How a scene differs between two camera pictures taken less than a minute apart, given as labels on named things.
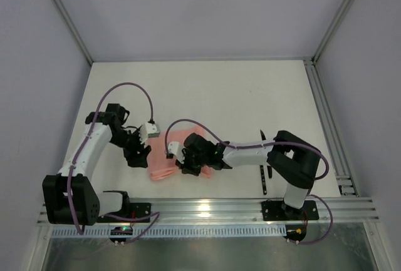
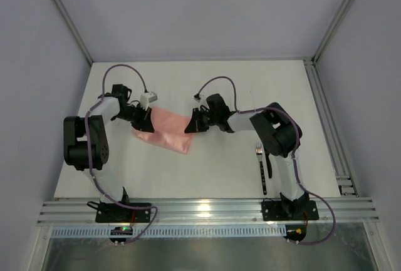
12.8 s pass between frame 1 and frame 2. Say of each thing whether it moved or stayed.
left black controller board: stayed
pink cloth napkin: moved
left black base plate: stayed
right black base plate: stayed
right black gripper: moved
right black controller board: stayed
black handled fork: stayed
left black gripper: moved
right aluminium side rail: stayed
